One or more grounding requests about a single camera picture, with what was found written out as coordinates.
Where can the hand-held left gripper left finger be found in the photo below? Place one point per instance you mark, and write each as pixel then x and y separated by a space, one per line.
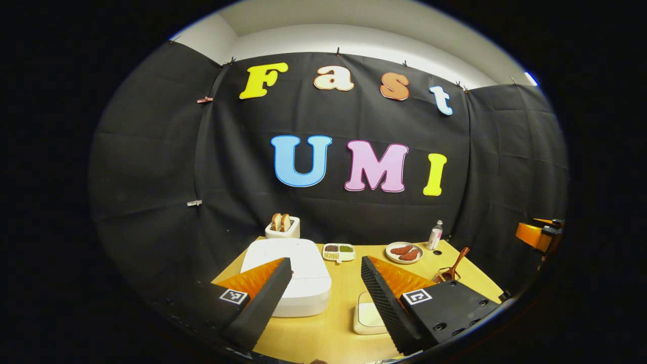
pixel 263 303

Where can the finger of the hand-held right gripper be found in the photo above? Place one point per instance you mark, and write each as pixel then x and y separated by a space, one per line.
pixel 528 236
pixel 551 223

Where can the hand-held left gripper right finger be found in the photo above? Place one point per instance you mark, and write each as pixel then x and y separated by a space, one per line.
pixel 384 308

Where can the white rice cooker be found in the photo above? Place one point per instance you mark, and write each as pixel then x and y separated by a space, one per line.
pixel 308 283

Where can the wooden spoon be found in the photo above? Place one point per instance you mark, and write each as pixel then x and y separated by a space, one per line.
pixel 455 265

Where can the clear plastic container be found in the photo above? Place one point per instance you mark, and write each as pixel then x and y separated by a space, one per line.
pixel 364 298

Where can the white round plate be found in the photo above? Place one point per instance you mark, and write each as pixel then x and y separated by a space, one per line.
pixel 393 259

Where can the white toaster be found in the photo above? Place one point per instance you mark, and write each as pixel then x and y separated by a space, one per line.
pixel 283 235

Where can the white divided dish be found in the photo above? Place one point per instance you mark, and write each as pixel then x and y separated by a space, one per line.
pixel 338 252

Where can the toast bread slice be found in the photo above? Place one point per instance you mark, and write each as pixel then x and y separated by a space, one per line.
pixel 276 222
pixel 285 222

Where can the clear bottle pink label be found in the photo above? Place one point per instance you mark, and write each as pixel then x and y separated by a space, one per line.
pixel 434 237

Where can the ceiling light strip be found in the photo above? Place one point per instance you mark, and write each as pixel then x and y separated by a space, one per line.
pixel 531 79

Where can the black backdrop cloth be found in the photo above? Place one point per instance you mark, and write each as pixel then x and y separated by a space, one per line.
pixel 151 151

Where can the red clip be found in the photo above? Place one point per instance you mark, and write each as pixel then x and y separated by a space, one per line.
pixel 205 99

